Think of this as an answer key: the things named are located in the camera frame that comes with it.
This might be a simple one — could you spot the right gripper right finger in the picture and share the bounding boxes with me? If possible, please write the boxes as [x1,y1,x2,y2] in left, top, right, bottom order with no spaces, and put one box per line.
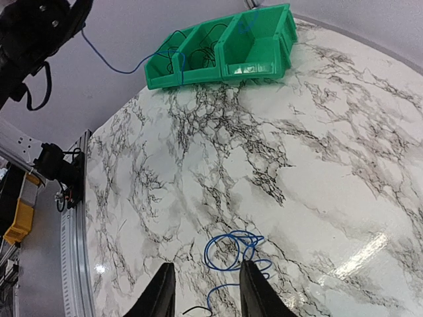
[239,260,297,317]

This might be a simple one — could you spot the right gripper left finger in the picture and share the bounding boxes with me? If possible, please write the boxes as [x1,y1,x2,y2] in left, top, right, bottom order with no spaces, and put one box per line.
[124,263,176,317]

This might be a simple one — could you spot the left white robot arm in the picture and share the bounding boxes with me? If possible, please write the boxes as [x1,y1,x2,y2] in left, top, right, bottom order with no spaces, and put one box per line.
[1,1,93,186]

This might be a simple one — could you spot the yellow bin outside cell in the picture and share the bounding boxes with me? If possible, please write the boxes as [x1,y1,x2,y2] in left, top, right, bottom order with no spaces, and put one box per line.
[3,199,34,246]

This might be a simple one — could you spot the left green bin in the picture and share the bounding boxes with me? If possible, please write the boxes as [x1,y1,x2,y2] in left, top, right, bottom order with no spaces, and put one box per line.
[145,30,187,90]

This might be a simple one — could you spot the green bin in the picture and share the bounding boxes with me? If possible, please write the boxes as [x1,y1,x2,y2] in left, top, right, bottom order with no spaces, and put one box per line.
[180,17,233,85]
[145,30,187,90]
[217,4,297,81]

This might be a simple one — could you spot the middle green bin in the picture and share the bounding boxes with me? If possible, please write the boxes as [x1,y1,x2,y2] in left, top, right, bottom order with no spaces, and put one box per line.
[180,17,233,85]

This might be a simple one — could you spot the right green bin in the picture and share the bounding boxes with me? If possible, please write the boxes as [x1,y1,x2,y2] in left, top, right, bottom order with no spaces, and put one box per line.
[217,4,297,81]

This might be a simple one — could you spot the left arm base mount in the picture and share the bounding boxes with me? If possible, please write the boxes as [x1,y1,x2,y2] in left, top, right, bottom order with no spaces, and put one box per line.
[33,143,85,213]

